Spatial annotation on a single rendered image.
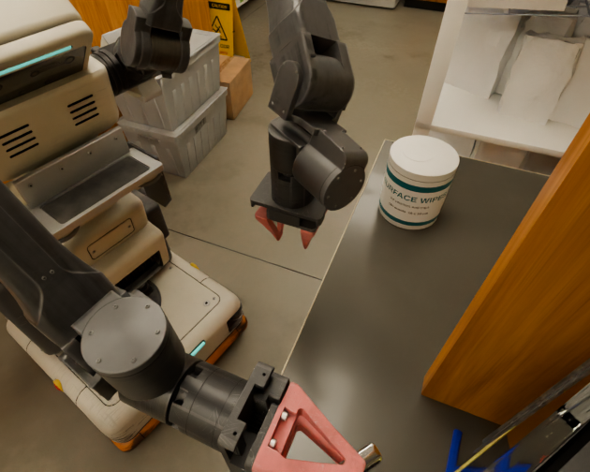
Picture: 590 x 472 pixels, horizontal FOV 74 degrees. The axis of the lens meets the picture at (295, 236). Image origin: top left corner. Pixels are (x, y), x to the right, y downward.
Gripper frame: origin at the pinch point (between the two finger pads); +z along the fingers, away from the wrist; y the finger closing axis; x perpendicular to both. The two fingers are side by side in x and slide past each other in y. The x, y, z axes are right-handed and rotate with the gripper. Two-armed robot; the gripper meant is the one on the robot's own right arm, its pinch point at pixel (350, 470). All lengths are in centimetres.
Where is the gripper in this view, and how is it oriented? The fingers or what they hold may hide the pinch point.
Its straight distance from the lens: 34.8
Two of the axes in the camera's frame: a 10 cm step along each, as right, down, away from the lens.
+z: 9.2, 3.0, -2.6
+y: 0.1, -6.7, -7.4
